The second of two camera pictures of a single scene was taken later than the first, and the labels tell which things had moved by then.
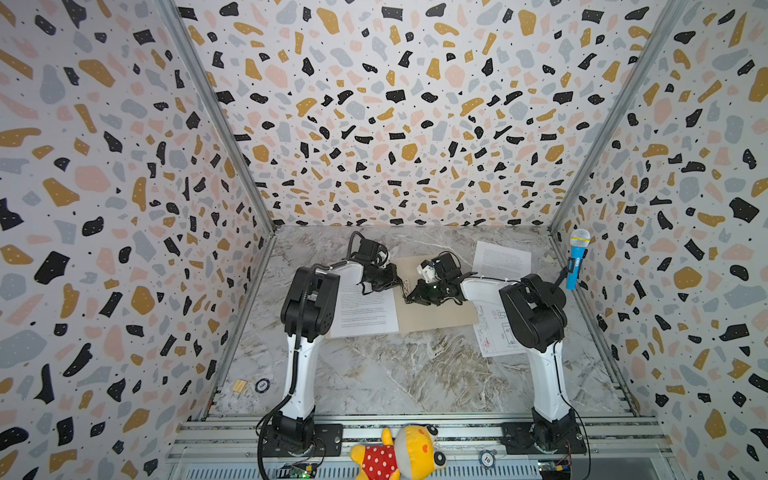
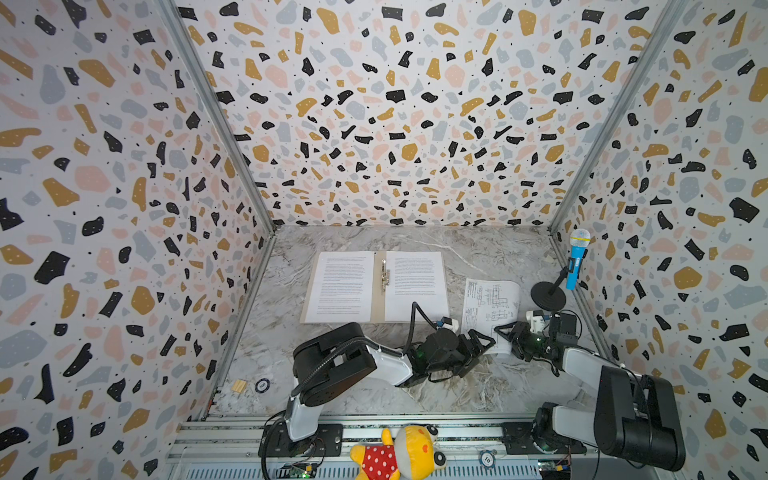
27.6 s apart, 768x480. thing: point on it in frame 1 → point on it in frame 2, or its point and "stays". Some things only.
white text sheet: (359, 313) stays
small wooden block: (239, 385) stays
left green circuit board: (301, 470) stays
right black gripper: (424, 288) → (519, 344)
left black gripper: (388, 279) → (466, 354)
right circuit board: (555, 469) stays
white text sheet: (501, 262) → (415, 276)
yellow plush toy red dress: (411, 455) stays
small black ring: (262, 385) stays
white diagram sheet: (493, 332) stays
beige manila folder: (416, 317) → (378, 306)
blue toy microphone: (579, 241) stays
